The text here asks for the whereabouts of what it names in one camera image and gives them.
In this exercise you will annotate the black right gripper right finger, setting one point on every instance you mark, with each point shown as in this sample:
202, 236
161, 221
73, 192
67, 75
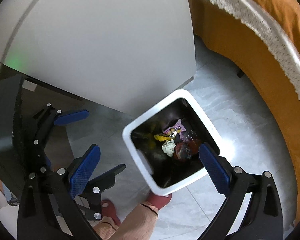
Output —
263, 218

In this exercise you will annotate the white lace bed sheet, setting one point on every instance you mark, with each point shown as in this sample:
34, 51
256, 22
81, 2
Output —
270, 32

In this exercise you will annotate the crushed plastic bottle orange label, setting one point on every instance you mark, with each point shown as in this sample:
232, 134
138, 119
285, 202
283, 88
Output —
185, 150

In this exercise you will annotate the red slipper left foot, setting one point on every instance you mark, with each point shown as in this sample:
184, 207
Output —
158, 201

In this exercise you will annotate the orange bed blanket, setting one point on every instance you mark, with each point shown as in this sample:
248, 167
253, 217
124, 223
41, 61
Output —
224, 34

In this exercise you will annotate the white bedside cabinet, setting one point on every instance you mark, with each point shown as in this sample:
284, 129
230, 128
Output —
124, 54

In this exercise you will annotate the white square trash bin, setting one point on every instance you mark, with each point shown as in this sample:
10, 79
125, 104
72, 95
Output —
152, 137

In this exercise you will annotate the red slipper right foot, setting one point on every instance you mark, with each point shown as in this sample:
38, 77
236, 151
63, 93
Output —
109, 210

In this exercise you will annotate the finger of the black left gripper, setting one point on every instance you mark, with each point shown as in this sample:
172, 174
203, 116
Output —
102, 182
67, 117

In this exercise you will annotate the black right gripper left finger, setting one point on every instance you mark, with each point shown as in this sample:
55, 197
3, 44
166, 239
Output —
48, 209

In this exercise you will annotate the red slipper foot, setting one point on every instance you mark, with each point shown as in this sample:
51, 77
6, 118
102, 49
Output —
158, 201
109, 210

